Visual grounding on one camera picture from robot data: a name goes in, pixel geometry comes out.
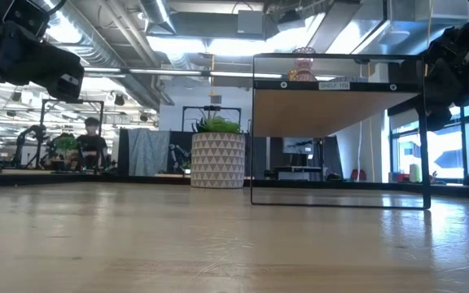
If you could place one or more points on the pink ribbed glass candlestick holder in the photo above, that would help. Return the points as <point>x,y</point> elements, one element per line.
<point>304,61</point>

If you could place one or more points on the background black robot arm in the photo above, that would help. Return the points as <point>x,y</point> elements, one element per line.
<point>23,140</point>
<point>177,154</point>

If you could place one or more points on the background green potted plant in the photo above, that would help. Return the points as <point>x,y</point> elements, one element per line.
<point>65,143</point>

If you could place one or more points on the white cylinder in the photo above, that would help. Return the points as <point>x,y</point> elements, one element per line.
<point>415,173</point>

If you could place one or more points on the black partition panel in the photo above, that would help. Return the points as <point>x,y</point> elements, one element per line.
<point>122,150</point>

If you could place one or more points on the long ceiling light bar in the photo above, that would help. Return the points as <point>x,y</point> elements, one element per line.
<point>165,72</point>
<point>244,75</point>

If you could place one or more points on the white shelf label sticker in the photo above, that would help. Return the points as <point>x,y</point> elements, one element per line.
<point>334,86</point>

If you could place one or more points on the grey curtain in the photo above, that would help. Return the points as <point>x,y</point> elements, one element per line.
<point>149,150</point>

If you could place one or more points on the red chair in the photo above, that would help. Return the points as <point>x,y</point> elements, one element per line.
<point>358,175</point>

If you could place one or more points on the green succulent plant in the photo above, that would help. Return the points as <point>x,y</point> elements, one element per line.
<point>216,124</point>

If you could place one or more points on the background desk with monitor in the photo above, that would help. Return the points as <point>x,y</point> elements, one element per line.
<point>299,173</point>

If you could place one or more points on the white triangle pattern planter pot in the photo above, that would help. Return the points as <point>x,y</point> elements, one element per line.
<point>218,163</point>

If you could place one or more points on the grey ceiling box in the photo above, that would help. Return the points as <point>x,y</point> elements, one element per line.
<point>250,22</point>

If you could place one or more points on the black metal frame stand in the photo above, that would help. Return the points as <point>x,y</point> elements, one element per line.
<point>71,100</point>
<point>212,108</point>

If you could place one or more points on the silver spiral air duct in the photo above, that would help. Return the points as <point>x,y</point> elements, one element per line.
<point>96,40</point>
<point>157,12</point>

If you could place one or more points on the black window frame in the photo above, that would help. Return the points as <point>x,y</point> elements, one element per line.
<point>466,142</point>

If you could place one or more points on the black aluminium table frame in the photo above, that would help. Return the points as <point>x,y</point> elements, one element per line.
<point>35,178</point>

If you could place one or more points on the wooden shelf with black frame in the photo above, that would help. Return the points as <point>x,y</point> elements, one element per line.
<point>332,112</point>

